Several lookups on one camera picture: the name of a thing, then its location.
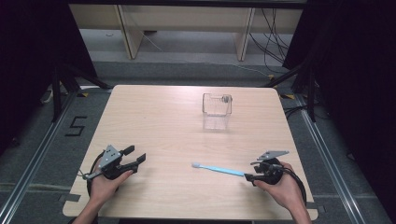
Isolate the black curtain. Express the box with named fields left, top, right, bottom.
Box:
left=282, top=0, right=396, bottom=216
left=0, top=0, right=98, bottom=157

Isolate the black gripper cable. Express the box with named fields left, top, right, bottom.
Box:
left=77, top=150, right=106, bottom=198
left=271, top=163, right=308, bottom=208

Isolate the black metal stand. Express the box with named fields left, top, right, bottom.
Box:
left=262, top=59, right=318, bottom=123
left=50, top=62, right=112, bottom=123

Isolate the bundle of black hanging cables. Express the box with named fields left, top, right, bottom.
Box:
left=247, top=7, right=294, bottom=75

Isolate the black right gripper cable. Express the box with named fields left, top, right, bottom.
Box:
left=271, top=163, right=308, bottom=208

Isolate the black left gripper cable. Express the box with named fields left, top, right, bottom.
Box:
left=77, top=150, right=106, bottom=198

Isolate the metal floor rail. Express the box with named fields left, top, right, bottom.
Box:
left=294, top=94, right=367, bottom=224
left=0, top=92, right=78, bottom=224

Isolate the person's right hand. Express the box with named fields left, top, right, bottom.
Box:
left=253, top=161, right=306, bottom=213

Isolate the black floor cable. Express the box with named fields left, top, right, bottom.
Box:
left=283, top=105, right=331, bottom=121

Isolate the person's left hand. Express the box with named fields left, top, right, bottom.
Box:
left=89, top=169, right=134, bottom=205

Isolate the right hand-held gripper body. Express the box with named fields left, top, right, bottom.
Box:
left=250, top=150, right=290, bottom=187

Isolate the clear plastic container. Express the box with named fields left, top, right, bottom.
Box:
left=202, top=92, right=233, bottom=132

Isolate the light blue toothbrush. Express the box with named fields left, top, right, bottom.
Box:
left=191, top=161, right=247, bottom=177

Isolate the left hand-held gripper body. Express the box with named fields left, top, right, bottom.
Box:
left=83, top=144, right=139, bottom=181

